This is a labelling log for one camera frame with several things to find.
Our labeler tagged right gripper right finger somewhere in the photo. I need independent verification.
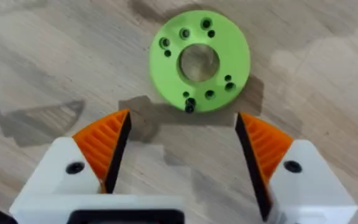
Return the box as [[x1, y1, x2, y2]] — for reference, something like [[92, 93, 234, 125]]
[[234, 112, 358, 224]]

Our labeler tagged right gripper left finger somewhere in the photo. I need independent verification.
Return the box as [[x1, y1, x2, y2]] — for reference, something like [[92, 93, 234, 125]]
[[19, 108, 132, 196]]

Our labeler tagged small black screw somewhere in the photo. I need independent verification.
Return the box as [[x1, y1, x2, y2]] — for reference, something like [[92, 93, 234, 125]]
[[184, 97, 196, 114]]

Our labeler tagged green disc with holes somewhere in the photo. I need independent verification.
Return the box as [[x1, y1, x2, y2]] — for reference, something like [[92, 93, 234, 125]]
[[149, 10, 252, 113]]

